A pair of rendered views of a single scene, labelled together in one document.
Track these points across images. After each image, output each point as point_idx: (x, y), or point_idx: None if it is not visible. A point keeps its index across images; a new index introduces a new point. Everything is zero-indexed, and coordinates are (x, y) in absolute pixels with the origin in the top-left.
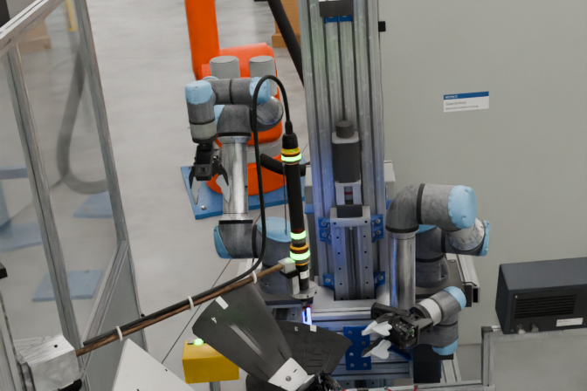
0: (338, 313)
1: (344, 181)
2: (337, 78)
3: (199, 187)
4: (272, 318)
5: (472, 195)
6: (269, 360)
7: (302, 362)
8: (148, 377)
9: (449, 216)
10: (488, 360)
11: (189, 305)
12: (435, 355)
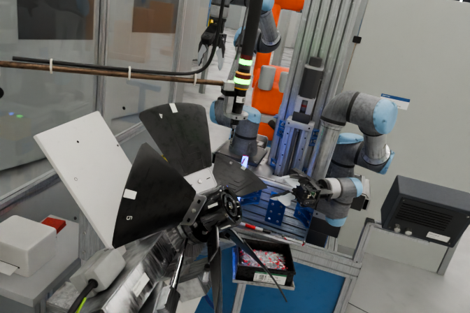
0: (271, 181)
1: (303, 96)
2: (322, 27)
3: (203, 52)
4: (208, 134)
5: (395, 110)
6: (191, 161)
7: (222, 182)
8: (96, 140)
9: (372, 118)
10: (364, 243)
11: (127, 73)
12: (325, 230)
